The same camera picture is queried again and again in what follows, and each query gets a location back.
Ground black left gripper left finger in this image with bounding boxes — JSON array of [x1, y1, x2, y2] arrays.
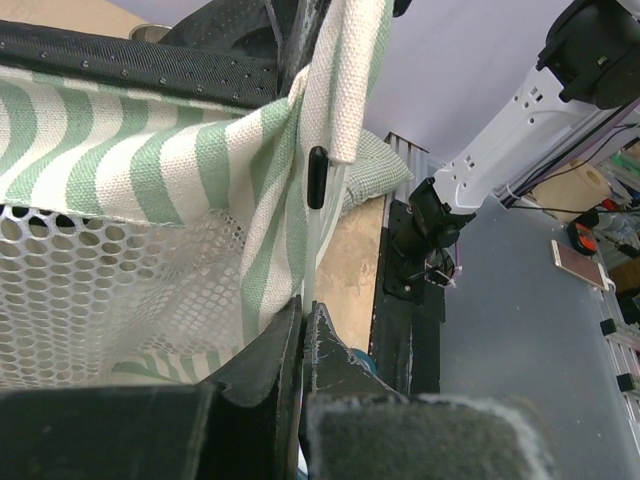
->
[[1, 299, 303, 479]]

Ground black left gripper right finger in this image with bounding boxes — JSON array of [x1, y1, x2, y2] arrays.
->
[[302, 303, 555, 479]]

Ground green striped pet tent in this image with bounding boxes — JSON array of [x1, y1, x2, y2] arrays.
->
[[1, 1, 403, 390]]

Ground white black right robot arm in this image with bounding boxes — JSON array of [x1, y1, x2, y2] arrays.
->
[[393, 1, 639, 259]]

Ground teal pet bowl stand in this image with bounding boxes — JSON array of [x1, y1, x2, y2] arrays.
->
[[351, 348, 377, 375]]

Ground green checkered pet cushion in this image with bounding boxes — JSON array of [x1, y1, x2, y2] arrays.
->
[[340, 129, 414, 216]]

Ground steel pet bowl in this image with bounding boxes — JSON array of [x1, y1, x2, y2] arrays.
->
[[129, 23, 171, 43]]

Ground gold smartphone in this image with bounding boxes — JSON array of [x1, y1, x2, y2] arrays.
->
[[550, 240, 614, 292]]

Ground paper towel roll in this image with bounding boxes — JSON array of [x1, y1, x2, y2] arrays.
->
[[533, 160, 611, 222]]

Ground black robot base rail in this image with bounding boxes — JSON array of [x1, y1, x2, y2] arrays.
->
[[369, 200, 445, 395]]

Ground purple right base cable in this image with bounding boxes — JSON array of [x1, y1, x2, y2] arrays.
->
[[424, 244, 464, 291]]

